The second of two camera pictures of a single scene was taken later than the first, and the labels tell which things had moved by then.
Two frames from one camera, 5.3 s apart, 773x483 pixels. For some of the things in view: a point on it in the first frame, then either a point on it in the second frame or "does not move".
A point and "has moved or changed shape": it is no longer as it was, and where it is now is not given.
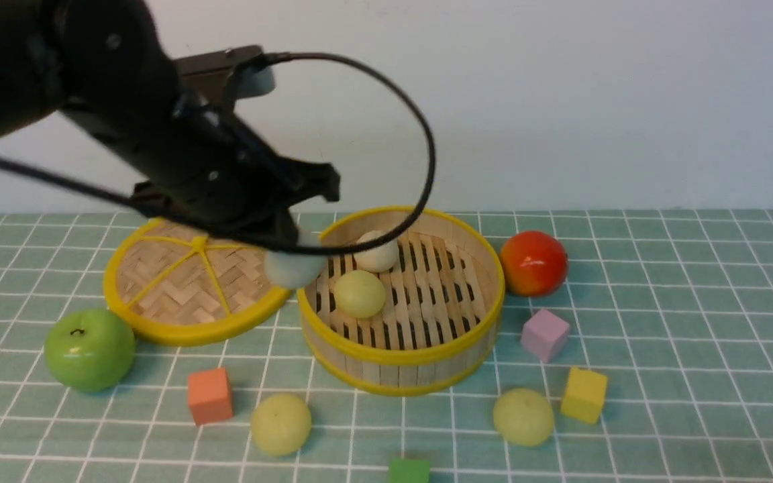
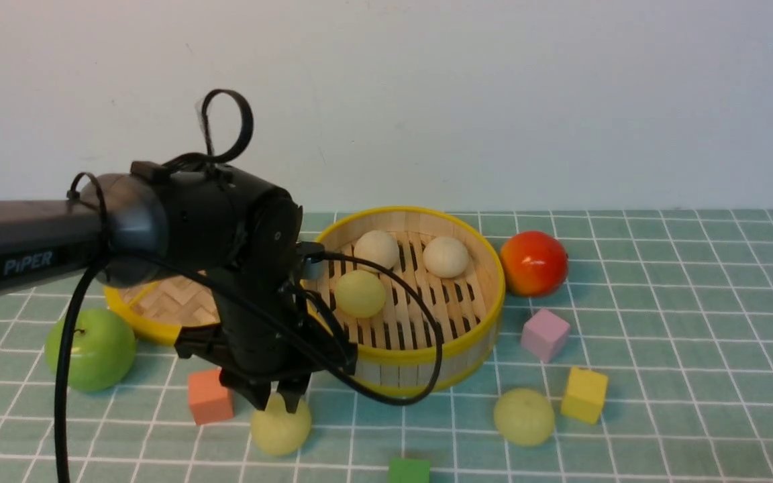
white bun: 293,271 has moved or changed shape
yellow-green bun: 281,424 does not move
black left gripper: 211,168 to 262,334
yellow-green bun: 359,294 does not move
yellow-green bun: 523,416 does not move
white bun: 380,259 does not move
